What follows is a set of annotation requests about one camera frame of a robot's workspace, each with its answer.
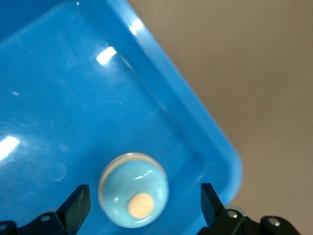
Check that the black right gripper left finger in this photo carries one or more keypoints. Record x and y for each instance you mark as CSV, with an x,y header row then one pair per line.
x,y
73,210

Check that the blue plastic tray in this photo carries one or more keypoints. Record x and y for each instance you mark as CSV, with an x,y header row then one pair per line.
x,y
73,98

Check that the light blue call bell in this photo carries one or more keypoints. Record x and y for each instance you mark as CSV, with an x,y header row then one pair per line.
x,y
132,186

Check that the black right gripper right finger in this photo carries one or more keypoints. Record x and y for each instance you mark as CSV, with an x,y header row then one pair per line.
x,y
215,215

